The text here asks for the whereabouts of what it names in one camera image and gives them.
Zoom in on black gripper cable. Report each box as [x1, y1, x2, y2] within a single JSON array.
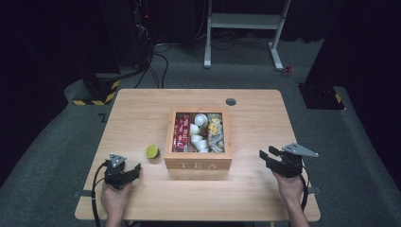
[[91, 160, 110, 227], [299, 172, 310, 213]]

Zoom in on stack of red packets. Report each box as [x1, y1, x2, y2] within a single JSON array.
[[172, 113, 191, 153]]

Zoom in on green lime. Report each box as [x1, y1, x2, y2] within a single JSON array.
[[145, 144, 161, 160]]

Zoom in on pile of silver sachets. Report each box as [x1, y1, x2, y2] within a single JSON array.
[[207, 113, 226, 153]]

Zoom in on black yellow striped stand base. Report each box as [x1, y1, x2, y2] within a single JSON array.
[[72, 73, 122, 107]]

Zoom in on dark equipment rack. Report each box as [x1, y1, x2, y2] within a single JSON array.
[[131, 0, 154, 69]]

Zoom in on yellow sachet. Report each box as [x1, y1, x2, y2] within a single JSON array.
[[207, 117, 222, 137]]

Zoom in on white metal stand frame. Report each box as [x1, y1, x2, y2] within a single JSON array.
[[203, 0, 292, 72]]

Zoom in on wooden tea box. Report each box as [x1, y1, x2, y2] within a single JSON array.
[[164, 107, 234, 171]]

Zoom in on person's left hand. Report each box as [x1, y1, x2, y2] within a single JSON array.
[[100, 181, 134, 220]]

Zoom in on black stand base yellow mark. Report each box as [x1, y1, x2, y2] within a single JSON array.
[[297, 81, 345, 111]]

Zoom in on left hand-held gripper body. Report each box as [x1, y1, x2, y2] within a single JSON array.
[[103, 153, 128, 191]]

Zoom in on person's right hand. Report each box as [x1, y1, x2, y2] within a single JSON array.
[[271, 171, 305, 206]]

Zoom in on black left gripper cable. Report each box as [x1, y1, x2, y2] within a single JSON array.
[[91, 160, 110, 227]]

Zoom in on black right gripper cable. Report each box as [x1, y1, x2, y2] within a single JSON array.
[[299, 172, 310, 213]]

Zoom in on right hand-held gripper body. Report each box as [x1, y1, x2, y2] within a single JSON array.
[[276, 142, 320, 179]]

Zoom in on white capsule with swirl lid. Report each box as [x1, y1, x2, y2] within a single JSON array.
[[194, 113, 209, 128]]

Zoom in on black floor cables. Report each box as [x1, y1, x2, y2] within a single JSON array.
[[133, 42, 173, 90]]

